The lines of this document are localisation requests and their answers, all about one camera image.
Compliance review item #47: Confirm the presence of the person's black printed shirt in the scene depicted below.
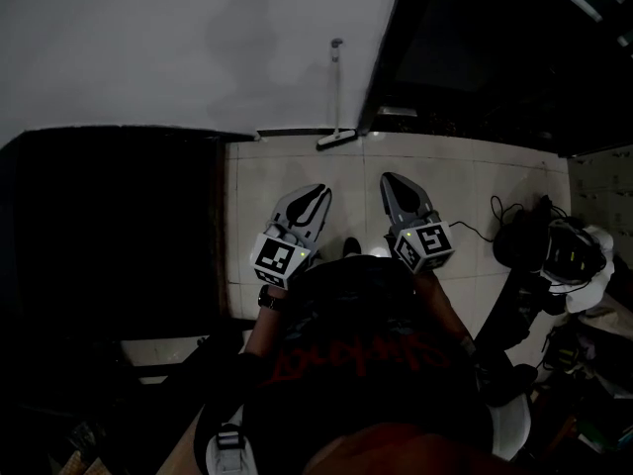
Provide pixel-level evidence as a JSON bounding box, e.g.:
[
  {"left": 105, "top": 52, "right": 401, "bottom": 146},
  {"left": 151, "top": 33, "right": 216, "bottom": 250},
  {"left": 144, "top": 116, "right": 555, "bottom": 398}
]
[{"left": 194, "top": 254, "right": 496, "bottom": 475}]

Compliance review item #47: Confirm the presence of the white strap with black buckle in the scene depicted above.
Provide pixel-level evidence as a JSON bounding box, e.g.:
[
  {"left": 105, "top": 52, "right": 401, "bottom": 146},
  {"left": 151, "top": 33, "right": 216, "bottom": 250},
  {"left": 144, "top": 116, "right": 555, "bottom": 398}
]
[{"left": 204, "top": 422, "right": 259, "bottom": 475}]

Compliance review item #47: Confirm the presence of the black cable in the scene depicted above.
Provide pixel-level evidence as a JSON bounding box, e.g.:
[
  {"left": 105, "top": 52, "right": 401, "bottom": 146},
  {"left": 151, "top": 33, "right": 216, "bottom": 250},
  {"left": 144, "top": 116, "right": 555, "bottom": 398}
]
[{"left": 448, "top": 220, "right": 497, "bottom": 244}]

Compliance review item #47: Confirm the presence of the beige drawer cabinet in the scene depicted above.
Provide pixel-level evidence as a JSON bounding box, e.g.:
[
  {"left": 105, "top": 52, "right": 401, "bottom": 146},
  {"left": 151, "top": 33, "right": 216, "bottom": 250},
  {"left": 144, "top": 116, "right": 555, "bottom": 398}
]
[{"left": 566, "top": 144, "right": 633, "bottom": 272}]

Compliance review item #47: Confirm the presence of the grey broom with long handle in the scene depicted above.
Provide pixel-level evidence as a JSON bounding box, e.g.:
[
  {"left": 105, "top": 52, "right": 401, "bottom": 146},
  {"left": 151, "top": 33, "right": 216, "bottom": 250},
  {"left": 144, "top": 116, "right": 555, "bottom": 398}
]
[{"left": 316, "top": 38, "right": 358, "bottom": 151}]

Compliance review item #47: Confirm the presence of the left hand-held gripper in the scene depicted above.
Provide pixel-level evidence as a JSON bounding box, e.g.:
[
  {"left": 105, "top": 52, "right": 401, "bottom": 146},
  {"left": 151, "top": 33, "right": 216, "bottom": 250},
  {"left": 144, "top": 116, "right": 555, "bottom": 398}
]
[{"left": 249, "top": 183, "right": 333, "bottom": 291}]

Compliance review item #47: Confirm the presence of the person's right forearm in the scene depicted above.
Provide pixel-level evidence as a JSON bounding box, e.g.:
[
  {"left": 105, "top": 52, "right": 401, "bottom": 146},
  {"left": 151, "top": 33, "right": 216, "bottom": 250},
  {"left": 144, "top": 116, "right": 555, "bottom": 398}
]
[{"left": 413, "top": 268, "right": 472, "bottom": 346}]

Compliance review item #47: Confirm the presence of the black wristwatch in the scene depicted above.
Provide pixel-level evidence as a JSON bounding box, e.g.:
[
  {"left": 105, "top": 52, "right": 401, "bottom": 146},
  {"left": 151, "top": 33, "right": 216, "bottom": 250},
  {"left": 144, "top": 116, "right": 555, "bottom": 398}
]
[{"left": 256, "top": 284, "right": 288, "bottom": 313}]

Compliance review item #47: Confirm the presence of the black and white headset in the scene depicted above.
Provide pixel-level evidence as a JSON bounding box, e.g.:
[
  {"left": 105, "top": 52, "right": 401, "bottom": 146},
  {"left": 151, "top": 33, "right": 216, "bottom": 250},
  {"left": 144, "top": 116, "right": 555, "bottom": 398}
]
[{"left": 540, "top": 217, "right": 608, "bottom": 287}]

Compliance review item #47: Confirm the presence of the black bag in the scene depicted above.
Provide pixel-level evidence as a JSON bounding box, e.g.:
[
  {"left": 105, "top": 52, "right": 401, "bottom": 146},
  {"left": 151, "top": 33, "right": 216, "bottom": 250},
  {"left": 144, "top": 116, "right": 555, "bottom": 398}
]
[{"left": 490, "top": 194, "right": 554, "bottom": 272}]

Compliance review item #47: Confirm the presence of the dark wooden cabinet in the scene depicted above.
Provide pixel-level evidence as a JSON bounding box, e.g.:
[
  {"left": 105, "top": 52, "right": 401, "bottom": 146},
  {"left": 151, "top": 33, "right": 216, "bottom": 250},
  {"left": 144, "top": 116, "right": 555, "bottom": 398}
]
[{"left": 0, "top": 125, "right": 229, "bottom": 346}]

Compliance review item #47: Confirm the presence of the white cloth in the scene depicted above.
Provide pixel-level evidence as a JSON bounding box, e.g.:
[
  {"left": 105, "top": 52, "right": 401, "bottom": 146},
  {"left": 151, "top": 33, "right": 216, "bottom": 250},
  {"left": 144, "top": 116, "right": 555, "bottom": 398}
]
[{"left": 562, "top": 224, "right": 618, "bottom": 316}]

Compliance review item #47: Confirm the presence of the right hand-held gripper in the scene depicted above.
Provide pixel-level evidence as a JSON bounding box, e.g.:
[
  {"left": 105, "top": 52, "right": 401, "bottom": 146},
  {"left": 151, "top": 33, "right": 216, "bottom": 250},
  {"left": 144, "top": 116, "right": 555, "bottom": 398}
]
[{"left": 379, "top": 171, "right": 456, "bottom": 275}]

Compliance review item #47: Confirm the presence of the person's left forearm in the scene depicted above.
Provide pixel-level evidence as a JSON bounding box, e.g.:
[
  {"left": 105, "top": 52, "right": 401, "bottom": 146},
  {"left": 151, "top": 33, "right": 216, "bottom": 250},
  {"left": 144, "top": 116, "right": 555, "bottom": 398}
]
[{"left": 243, "top": 284, "right": 289, "bottom": 358}]

